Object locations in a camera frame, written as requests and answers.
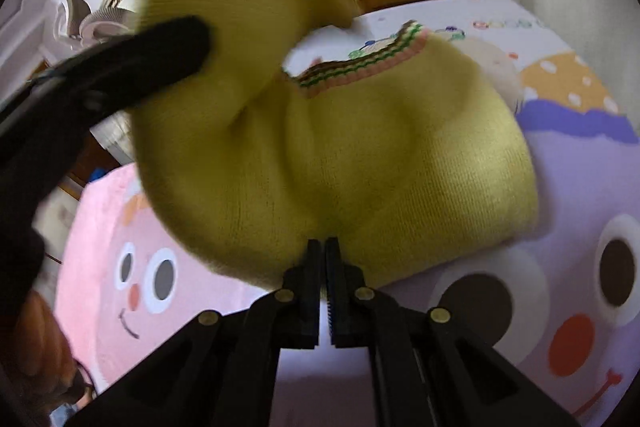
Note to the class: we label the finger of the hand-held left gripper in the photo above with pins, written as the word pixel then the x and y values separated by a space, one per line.
pixel 160 49

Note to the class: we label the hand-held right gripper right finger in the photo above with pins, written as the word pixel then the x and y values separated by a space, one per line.
pixel 334 287

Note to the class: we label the pink plush blanket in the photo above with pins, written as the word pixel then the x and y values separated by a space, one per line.
pixel 200 297

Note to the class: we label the person's left forearm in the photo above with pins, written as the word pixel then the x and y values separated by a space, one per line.
pixel 42 337

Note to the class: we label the yellow striped knitted sweater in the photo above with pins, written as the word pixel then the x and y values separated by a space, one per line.
pixel 350 157

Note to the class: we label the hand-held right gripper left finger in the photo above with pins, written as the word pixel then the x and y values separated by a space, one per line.
pixel 314 287

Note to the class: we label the grey white office chair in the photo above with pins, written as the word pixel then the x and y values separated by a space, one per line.
pixel 67 7

